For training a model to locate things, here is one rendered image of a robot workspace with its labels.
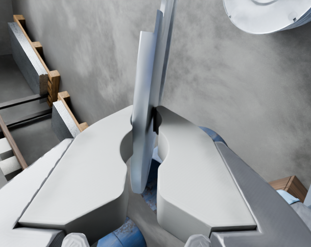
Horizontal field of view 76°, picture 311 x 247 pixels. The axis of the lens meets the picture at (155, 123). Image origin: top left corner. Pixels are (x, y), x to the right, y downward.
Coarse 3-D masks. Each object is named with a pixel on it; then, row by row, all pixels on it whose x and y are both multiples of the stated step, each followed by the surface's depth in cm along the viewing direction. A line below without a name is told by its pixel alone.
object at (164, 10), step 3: (162, 0) 9; (165, 0) 9; (162, 3) 9; (165, 3) 9; (162, 6) 9; (165, 6) 9; (162, 9) 9; (165, 9) 9; (165, 12) 9; (165, 15) 10; (165, 18) 10; (165, 21) 10; (165, 24) 11; (162, 27) 9; (162, 30) 9; (162, 33) 10; (162, 36) 10
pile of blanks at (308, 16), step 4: (308, 12) 57; (228, 16) 70; (304, 16) 58; (308, 16) 63; (296, 20) 58; (300, 20) 61; (304, 20) 65; (308, 20) 69; (292, 24) 60; (296, 24) 65; (300, 24) 69; (284, 28) 60; (288, 28) 72; (272, 32) 62
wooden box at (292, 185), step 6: (276, 180) 107; (282, 180) 103; (288, 180) 99; (294, 180) 98; (276, 186) 101; (282, 186) 97; (288, 186) 94; (294, 186) 95; (300, 186) 97; (288, 192) 91; (294, 192) 93; (300, 192) 95; (306, 192) 97; (300, 198) 93
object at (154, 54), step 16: (176, 0) 23; (160, 16) 8; (144, 32) 8; (160, 32) 9; (144, 48) 8; (160, 48) 10; (144, 64) 9; (160, 64) 12; (144, 80) 9; (160, 80) 16; (144, 96) 9; (160, 96) 27; (144, 112) 10; (144, 128) 10; (144, 144) 11; (144, 160) 12; (144, 176) 16
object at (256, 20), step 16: (224, 0) 69; (240, 0) 65; (256, 0) 62; (272, 0) 59; (288, 0) 57; (304, 0) 54; (240, 16) 67; (256, 16) 64; (272, 16) 61; (256, 32) 65
